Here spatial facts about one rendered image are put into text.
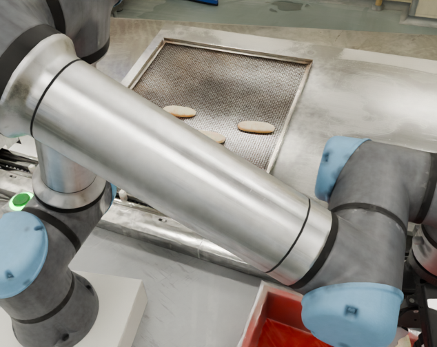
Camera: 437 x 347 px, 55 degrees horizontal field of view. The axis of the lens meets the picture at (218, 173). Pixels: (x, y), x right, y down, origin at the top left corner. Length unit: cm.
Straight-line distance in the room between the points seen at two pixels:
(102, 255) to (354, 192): 70
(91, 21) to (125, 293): 54
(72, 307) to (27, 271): 14
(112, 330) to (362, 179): 55
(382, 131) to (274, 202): 84
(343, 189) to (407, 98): 86
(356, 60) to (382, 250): 103
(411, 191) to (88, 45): 36
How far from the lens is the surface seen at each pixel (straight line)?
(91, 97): 33
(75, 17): 43
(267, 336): 86
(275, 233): 33
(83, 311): 80
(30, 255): 67
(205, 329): 87
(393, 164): 44
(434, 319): 56
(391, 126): 117
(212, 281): 92
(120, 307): 83
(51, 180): 68
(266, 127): 111
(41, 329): 79
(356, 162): 44
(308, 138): 111
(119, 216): 101
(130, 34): 194
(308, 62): 133
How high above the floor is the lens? 160
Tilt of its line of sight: 43 degrees down
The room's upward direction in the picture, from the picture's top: 2 degrees counter-clockwise
